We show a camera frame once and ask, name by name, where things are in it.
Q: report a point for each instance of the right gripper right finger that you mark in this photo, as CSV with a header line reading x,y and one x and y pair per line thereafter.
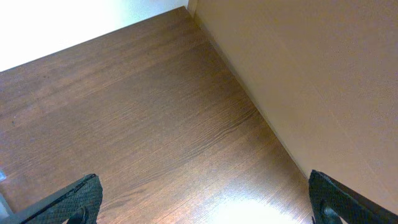
x,y
333,202

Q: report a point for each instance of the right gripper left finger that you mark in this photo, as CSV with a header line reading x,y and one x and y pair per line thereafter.
x,y
77,203

